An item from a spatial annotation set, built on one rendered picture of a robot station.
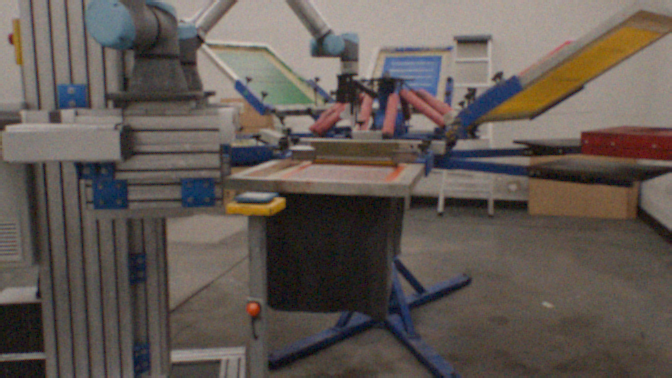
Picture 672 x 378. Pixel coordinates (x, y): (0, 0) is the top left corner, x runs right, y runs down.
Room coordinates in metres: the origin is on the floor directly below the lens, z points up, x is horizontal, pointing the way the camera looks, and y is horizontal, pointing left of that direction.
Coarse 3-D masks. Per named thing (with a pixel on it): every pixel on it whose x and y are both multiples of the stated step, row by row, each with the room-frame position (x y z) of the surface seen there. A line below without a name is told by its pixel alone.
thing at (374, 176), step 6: (390, 168) 2.40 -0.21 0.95; (396, 168) 2.40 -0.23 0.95; (402, 168) 2.40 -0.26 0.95; (342, 174) 2.22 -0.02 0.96; (348, 174) 2.23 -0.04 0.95; (354, 174) 2.23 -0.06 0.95; (360, 174) 2.23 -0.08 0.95; (366, 174) 2.23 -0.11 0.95; (372, 174) 2.23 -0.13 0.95; (378, 174) 2.23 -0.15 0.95; (384, 174) 2.23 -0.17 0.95; (390, 174) 2.23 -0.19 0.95; (396, 174) 2.23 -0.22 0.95; (342, 180) 2.10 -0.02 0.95; (348, 180) 2.10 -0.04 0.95; (354, 180) 2.10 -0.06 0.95; (360, 180) 2.10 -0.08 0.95; (366, 180) 2.10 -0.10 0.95; (372, 180) 2.09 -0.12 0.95; (378, 180) 2.09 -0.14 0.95; (384, 180) 2.09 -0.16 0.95; (390, 180) 2.09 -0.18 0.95
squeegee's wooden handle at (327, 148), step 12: (312, 144) 2.47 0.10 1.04; (324, 144) 2.46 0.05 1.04; (336, 144) 2.45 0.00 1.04; (348, 144) 2.43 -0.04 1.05; (360, 144) 2.42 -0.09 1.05; (372, 144) 2.41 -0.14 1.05; (384, 144) 2.40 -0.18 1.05; (396, 144) 2.39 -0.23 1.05; (324, 156) 2.46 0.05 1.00; (336, 156) 2.45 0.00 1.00; (348, 156) 2.43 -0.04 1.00; (360, 156) 2.42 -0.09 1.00; (372, 156) 2.41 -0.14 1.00; (384, 156) 2.40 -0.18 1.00
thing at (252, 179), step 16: (272, 160) 2.36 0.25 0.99; (288, 160) 2.44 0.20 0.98; (304, 160) 2.64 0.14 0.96; (240, 176) 1.95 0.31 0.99; (256, 176) 2.09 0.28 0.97; (416, 176) 1.99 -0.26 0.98; (320, 192) 1.85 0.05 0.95; (336, 192) 1.84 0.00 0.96; (352, 192) 1.83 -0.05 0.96; (368, 192) 1.81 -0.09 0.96; (384, 192) 1.80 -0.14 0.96; (400, 192) 1.79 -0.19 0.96
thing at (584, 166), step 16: (448, 160) 2.96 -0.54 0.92; (464, 160) 2.92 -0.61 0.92; (480, 160) 2.89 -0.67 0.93; (560, 160) 2.70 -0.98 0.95; (576, 160) 2.70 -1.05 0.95; (592, 160) 2.69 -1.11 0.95; (528, 176) 2.68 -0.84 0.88; (544, 176) 2.63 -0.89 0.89; (560, 176) 2.59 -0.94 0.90; (576, 176) 2.54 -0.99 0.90; (592, 176) 2.32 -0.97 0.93; (608, 176) 2.28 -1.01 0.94; (624, 176) 2.24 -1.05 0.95; (640, 176) 2.22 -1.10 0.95; (656, 176) 2.30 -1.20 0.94
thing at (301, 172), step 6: (300, 168) 2.40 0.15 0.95; (288, 174) 2.23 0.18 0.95; (294, 174) 2.23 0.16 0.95; (300, 174) 2.23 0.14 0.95; (306, 174) 2.23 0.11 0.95; (312, 174) 2.23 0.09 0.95; (318, 174) 2.23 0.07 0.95; (324, 174) 2.23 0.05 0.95; (330, 174) 2.23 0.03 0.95; (336, 174) 2.23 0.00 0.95
